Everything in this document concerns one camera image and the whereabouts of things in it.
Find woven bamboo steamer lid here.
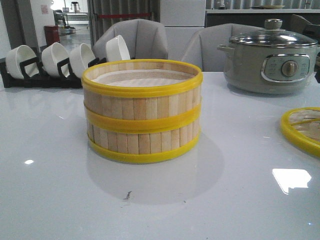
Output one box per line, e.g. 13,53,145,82
280,107,320,157

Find bamboo steamer tier yellow rims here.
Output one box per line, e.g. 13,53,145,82
87,119,201,164

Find grey chair right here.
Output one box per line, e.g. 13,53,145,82
181,23,260,72

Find grey chair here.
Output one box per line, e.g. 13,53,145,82
92,19,169,60
181,23,260,72

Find grey chair left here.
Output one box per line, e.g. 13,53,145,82
92,19,169,60

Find white ceramic bowl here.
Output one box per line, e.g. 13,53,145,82
105,35,131,62
5,45,36,80
41,42,69,77
69,43,96,78

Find green electric cooking pot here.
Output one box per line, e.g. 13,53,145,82
217,43,320,95

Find black bowl rack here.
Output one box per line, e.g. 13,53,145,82
0,53,106,89

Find red bin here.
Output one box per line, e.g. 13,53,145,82
43,25,60,46

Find glass pot lid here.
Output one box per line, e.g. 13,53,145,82
229,18,318,48

